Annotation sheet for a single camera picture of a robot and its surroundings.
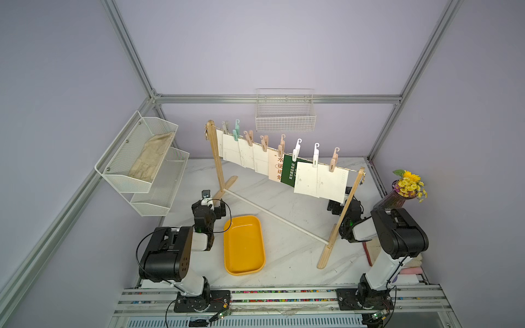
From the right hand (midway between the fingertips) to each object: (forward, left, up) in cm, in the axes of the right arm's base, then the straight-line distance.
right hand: (342, 200), depth 99 cm
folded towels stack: (-33, -19, -2) cm, 38 cm away
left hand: (-2, +64, +4) cm, 64 cm away
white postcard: (-12, +24, +33) cm, 42 cm away
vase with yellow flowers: (-8, -19, +21) cm, 29 cm away
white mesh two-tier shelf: (-4, +89, +10) cm, 90 cm away
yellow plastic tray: (-18, +49, -7) cm, 52 cm away
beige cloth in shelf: (0, +83, +29) cm, 88 cm away
